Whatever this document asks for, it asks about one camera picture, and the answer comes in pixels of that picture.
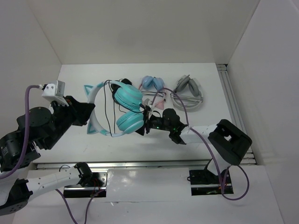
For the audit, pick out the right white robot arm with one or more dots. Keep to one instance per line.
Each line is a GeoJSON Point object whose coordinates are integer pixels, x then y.
{"type": "Point", "coordinates": [228, 140]}

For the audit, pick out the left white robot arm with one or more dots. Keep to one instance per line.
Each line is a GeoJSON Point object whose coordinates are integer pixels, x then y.
{"type": "Point", "coordinates": [17, 150]}

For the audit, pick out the teal cat-ear headphones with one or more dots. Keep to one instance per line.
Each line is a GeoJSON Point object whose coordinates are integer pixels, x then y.
{"type": "Point", "coordinates": [128, 97]}

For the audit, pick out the pink and blue cat-ear headphones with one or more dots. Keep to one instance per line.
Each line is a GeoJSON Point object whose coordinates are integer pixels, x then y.
{"type": "Point", "coordinates": [147, 83]}

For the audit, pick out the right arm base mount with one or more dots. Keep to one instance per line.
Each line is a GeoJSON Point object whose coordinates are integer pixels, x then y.
{"type": "Point", "coordinates": [204, 183]}

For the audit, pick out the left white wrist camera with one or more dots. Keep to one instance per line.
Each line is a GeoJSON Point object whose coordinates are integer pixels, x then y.
{"type": "Point", "coordinates": [54, 91]}

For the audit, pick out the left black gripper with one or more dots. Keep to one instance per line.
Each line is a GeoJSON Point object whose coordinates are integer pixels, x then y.
{"type": "Point", "coordinates": [82, 111]}

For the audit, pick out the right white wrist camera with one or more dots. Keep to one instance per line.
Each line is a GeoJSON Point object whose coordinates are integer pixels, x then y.
{"type": "Point", "coordinates": [149, 106]}

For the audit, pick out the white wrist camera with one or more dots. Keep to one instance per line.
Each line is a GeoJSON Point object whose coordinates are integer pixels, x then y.
{"type": "Point", "coordinates": [54, 91]}
{"type": "Point", "coordinates": [149, 106]}

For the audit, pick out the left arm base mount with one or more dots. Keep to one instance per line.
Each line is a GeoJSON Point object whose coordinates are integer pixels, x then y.
{"type": "Point", "coordinates": [92, 183]}

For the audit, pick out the small black headphones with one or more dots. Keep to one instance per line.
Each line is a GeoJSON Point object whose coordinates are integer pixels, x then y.
{"type": "Point", "coordinates": [115, 87]}

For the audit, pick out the aluminium right side rail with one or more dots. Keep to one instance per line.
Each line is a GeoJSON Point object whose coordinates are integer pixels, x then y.
{"type": "Point", "coordinates": [233, 106]}

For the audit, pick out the grey over-ear headphones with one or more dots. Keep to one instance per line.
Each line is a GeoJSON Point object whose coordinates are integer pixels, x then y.
{"type": "Point", "coordinates": [189, 93]}

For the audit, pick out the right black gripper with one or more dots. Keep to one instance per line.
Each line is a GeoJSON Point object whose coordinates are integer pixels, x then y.
{"type": "Point", "coordinates": [141, 130]}

